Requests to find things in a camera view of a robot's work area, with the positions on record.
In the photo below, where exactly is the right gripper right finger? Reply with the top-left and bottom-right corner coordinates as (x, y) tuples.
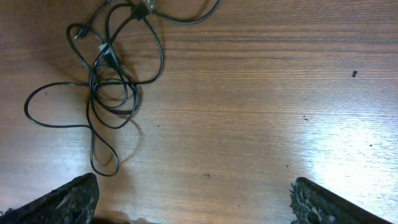
(289, 177), (389, 224)

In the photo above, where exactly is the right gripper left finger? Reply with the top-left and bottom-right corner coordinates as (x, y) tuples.
(1, 173), (100, 224)

